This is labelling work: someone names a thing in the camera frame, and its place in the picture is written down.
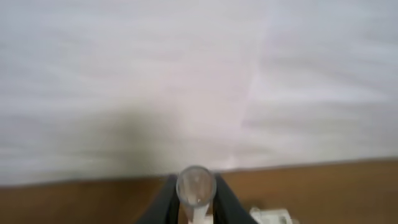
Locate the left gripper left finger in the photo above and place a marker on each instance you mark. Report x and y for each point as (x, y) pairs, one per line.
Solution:
(166, 205)

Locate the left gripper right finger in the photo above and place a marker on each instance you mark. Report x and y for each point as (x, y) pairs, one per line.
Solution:
(225, 205)

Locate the clear test tube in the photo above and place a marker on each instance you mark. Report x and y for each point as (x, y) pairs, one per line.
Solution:
(196, 186)

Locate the white test tube rack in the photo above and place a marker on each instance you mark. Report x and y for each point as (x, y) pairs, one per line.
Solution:
(270, 216)

